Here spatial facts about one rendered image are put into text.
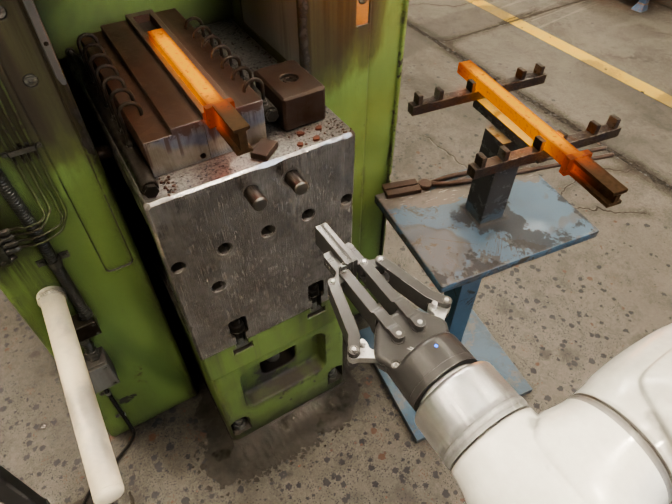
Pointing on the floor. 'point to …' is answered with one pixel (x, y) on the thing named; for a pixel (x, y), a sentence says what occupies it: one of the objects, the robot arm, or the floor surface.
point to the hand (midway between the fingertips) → (335, 251)
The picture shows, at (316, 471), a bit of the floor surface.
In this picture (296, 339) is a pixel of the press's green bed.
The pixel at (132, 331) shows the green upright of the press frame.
